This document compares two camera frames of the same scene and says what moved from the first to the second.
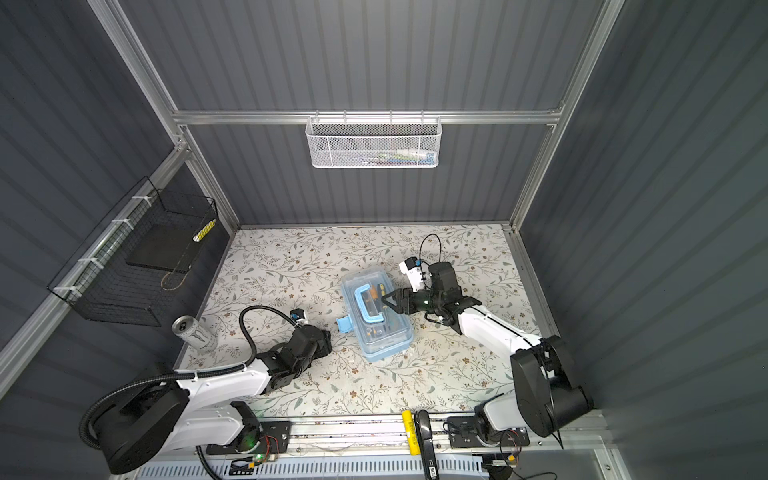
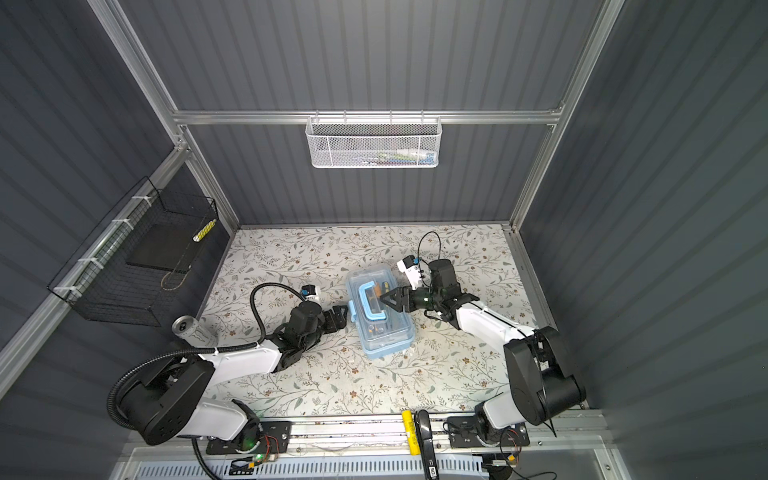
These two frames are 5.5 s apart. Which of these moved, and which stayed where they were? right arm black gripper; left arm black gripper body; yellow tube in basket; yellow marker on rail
Moved: left arm black gripper body
Stayed: yellow marker on rail; yellow tube in basket; right arm black gripper
